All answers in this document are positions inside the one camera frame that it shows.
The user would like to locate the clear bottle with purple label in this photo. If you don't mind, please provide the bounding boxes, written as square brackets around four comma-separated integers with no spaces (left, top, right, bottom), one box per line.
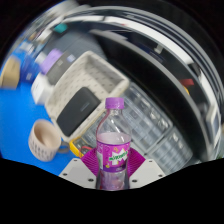
[95,96,133,191]

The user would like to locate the small white box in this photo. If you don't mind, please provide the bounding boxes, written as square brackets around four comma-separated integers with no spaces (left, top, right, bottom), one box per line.
[31,73,54,104]

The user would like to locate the red and yellow test leads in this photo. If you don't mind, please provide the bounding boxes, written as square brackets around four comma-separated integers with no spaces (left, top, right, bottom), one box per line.
[179,78,195,96]

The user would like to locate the dark grey upright box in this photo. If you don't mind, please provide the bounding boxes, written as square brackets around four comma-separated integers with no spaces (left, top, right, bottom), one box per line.
[46,54,76,84]

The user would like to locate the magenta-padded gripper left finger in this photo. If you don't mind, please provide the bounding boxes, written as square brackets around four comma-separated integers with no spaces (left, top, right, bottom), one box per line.
[59,147,100,190]

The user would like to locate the white oscilloscope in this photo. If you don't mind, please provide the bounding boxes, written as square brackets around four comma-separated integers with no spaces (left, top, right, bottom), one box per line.
[207,106,222,146]

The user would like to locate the teal tool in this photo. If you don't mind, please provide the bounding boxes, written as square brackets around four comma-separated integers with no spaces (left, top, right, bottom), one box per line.
[53,23,69,34]

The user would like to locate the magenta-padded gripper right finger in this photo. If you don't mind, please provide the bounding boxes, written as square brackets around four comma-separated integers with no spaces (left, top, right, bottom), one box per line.
[127,147,167,190]

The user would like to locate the white perforated storage basket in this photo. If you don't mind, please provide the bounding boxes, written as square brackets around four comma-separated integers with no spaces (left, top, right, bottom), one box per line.
[44,50,130,141]

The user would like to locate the beige patterned mug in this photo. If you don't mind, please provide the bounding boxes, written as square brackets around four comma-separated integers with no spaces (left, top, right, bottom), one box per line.
[27,119,69,163]

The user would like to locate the black wall shelf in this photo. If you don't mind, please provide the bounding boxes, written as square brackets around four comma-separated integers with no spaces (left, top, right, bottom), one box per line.
[89,28,214,161]

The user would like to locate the purple bag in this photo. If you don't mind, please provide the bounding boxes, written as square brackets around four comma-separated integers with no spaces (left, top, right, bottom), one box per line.
[39,48,63,75]

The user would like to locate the black rectangular device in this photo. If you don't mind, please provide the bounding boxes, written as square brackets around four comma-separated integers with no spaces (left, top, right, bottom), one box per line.
[56,87,101,138]

